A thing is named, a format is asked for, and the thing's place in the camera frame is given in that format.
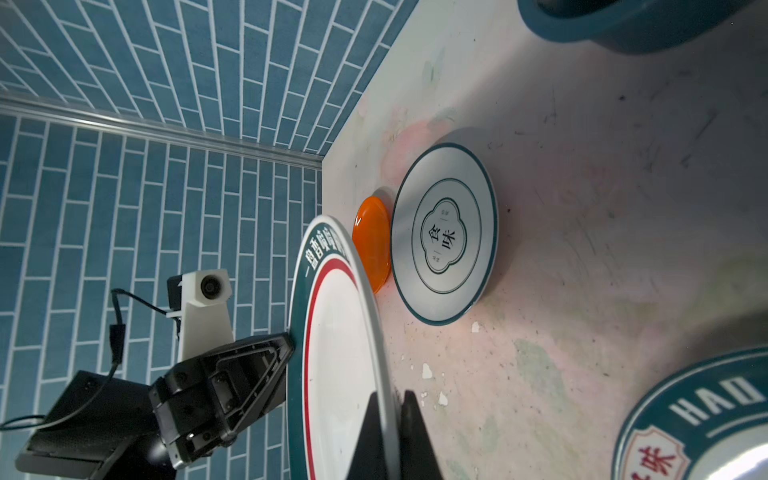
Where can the orange plastic plate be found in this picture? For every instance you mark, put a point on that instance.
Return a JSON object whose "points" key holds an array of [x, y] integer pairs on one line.
{"points": [[371, 236]]}

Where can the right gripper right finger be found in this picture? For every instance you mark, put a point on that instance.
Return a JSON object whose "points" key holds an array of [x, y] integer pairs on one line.
{"points": [[418, 460]]}

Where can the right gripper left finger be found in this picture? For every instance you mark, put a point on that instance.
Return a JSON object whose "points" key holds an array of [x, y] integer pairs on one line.
{"points": [[368, 458]]}

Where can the teal plastic bin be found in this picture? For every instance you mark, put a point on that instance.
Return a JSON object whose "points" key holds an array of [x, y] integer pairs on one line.
{"points": [[631, 27]]}

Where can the white plate teal lettered rim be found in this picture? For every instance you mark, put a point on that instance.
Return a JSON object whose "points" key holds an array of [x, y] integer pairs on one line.
{"points": [[708, 421]]}

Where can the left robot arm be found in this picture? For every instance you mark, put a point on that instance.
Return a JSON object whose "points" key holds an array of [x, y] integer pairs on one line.
{"points": [[104, 428]]}

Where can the white plate teal red rim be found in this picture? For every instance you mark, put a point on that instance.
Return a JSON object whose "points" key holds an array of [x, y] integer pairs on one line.
{"points": [[339, 359]]}

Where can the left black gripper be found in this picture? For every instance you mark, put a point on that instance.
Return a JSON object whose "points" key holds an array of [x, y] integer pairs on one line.
{"points": [[205, 402]]}

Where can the white plate clover emblem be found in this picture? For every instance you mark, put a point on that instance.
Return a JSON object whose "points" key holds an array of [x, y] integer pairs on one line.
{"points": [[444, 234]]}

